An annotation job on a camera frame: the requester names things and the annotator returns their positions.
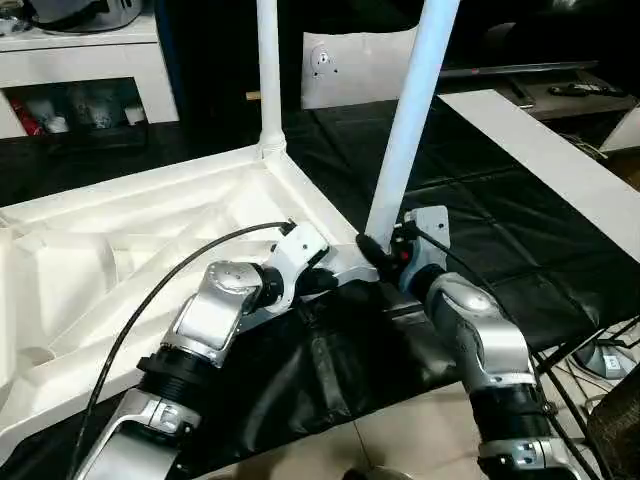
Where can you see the black table mat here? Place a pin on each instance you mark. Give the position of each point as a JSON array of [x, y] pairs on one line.
[[500, 225]]

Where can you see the white flat board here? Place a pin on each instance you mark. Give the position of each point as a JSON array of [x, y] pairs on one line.
[[550, 155]]

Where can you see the black stand leg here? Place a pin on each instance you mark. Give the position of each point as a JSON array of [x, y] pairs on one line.
[[570, 350]]

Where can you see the small tan label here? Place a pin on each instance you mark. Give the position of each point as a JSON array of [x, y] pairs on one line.
[[253, 95]]

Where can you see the grey stand base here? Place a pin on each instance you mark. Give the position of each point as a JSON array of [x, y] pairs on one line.
[[602, 360]]

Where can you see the dark low tv bench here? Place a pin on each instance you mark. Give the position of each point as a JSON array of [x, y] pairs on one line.
[[575, 105]]

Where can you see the black cabinet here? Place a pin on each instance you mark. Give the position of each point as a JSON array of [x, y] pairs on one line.
[[215, 60]]

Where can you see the black remote control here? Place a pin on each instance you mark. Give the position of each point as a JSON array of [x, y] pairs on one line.
[[585, 90]]

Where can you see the white drawer unit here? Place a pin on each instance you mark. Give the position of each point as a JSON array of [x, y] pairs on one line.
[[622, 130]]

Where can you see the brown woven stool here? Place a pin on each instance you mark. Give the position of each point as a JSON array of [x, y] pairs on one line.
[[617, 430]]

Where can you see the white cabinet with glass doors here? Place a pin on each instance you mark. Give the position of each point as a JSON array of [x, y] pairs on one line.
[[100, 55]]

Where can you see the grey round appliance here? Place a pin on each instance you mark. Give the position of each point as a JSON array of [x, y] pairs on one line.
[[85, 15]]

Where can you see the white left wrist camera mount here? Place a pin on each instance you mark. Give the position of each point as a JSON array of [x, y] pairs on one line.
[[300, 250]]

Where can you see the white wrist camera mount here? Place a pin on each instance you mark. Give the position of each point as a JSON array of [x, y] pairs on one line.
[[300, 250], [430, 235]]

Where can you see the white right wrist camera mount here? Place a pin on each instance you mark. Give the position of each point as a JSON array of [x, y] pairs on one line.
[[430, 235]]

